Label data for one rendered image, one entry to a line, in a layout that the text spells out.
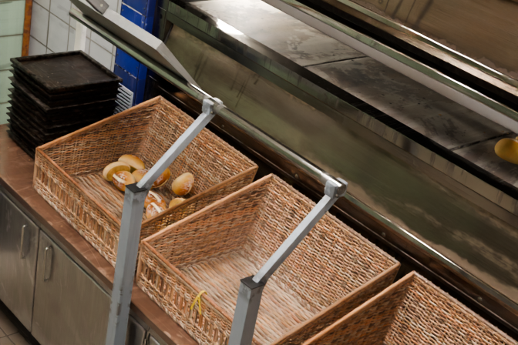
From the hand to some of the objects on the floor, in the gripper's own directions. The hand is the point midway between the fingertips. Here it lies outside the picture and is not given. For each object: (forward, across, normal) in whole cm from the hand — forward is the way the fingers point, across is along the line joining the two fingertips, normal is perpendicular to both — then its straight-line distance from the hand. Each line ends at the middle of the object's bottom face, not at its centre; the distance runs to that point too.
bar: (+33, +100, -183) cm, 211 cm away
